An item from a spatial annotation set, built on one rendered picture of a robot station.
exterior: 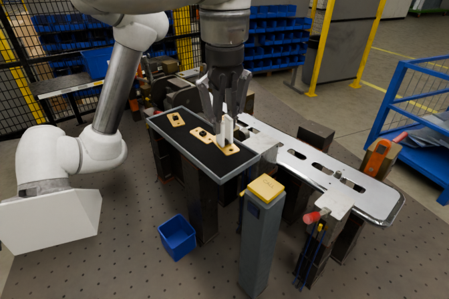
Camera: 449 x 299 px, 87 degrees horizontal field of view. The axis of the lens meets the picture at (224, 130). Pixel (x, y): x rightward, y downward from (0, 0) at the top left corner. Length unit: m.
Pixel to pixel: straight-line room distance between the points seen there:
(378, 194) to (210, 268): 0.60
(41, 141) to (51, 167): 0.10
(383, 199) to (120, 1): 0.80
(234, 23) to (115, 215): 0.94
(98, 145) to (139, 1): 0.83
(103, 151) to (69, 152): 0.12
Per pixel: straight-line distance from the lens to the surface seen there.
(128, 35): 0.94
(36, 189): 1.05
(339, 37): 3.91
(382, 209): 0.83
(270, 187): 0.54
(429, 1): 15.14
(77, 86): 1.60
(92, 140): 1.09
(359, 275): 1.04
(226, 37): 0.43
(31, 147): 1.08
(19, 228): 1.11
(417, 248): 1.22
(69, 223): 1.07
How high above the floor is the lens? 1.55
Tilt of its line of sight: 33 degrees down
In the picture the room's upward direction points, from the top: straight up
